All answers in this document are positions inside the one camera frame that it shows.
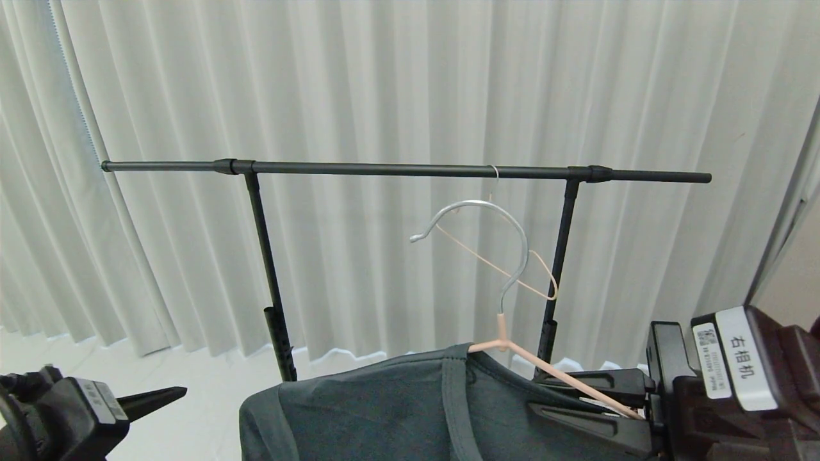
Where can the pink clothes hanger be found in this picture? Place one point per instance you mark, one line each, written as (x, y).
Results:
(501, 333)
(494, 173)

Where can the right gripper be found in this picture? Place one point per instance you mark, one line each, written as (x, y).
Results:
(679, 416)

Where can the black clothes rack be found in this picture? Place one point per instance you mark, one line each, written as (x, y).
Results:
(384, 169)

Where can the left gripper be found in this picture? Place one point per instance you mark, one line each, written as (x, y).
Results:
(70, 416)

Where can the dark grey sleeveless top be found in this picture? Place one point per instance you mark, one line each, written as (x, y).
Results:
(384, 410)

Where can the white curtain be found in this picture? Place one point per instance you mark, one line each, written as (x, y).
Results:
(352, 77)

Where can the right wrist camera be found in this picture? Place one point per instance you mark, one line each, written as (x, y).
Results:
(743, 358)

